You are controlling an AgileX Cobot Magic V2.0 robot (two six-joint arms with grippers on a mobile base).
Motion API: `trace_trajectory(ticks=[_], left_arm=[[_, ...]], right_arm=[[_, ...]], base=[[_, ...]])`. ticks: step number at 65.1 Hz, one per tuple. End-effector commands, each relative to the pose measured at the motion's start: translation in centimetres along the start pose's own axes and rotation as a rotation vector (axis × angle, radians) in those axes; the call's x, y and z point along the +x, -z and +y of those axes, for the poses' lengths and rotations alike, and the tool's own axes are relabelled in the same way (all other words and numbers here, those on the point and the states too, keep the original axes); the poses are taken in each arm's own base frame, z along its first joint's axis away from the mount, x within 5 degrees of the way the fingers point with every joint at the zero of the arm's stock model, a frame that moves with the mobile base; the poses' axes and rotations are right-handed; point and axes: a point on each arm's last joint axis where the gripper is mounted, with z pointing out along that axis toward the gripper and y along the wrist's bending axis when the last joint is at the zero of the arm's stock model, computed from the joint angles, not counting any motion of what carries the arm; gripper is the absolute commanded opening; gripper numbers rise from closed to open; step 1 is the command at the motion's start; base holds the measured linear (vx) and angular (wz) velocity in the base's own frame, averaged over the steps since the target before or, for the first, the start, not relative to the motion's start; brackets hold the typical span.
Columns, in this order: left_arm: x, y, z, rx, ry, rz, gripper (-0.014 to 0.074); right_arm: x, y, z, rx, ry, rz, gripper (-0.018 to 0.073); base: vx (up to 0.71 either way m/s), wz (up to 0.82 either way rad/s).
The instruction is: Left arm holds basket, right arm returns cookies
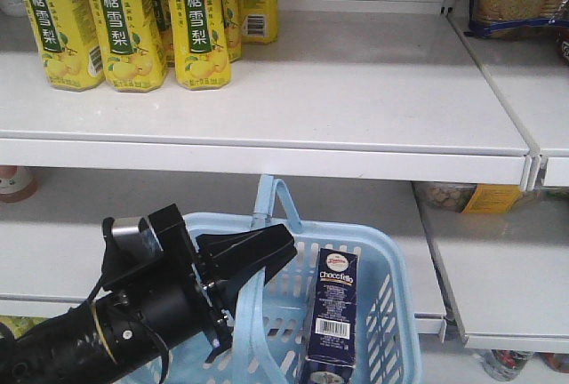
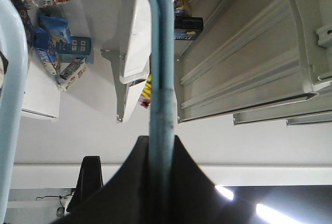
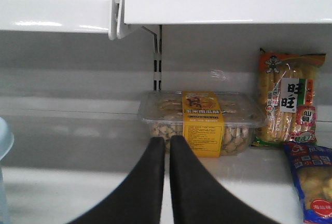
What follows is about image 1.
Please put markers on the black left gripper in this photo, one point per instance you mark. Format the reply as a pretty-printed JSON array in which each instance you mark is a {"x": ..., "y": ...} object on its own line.
[{"x": 154, "y": 306}]

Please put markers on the light blue shopping basket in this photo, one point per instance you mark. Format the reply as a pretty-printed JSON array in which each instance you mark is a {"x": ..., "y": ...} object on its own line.
[{"x": 269, "y": 336}]

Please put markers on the dark blue cookie box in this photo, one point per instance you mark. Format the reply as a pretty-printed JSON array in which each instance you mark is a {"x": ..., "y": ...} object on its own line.
[{"x": 329, "y": 351}]

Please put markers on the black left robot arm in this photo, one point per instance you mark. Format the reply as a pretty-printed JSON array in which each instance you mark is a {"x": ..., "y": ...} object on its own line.
[{"x": 68, "y": 348}]

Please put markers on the white store shelving unit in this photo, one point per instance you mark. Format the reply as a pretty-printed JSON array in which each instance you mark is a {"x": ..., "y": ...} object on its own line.
[{"x": 354, "y": 100}]

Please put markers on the yellow pear drink bottle right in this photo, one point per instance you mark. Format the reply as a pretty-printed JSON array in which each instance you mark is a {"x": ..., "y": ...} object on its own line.
[{"x": 201, "y": 60}]

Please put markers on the yellow pear drink bottle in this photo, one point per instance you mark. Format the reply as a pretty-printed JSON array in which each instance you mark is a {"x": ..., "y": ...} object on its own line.
[
  {"x": 67, "y": 43},
  {"x": 201, "y": 60},
  {"x": 131, "y": 47}
]

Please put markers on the yellow pear drink bottle middle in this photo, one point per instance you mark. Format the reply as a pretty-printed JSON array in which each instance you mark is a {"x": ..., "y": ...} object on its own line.
[{"x": 131, "y": 47}]

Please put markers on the yellow pear drink bottle left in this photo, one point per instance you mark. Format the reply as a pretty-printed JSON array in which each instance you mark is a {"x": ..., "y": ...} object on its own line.
[{"x": 67, "y": 43}]

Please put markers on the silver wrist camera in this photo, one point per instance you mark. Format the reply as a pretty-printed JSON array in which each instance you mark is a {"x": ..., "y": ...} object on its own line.
[{"x": 136, "y": 239}]

